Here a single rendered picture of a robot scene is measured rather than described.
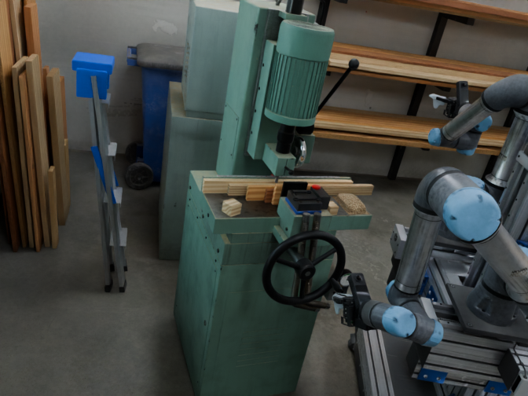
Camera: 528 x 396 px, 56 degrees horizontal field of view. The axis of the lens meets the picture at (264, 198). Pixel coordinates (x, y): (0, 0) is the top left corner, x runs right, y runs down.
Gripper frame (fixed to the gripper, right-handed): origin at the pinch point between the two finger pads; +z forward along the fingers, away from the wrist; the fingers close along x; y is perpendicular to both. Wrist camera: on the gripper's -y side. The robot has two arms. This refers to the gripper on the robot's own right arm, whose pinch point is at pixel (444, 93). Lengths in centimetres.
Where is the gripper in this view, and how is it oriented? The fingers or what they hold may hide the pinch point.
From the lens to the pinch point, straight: 252.0
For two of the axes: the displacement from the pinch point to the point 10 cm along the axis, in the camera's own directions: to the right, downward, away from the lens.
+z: -1.7, -4.8, 8.6
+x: 9.8, -0.5, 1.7
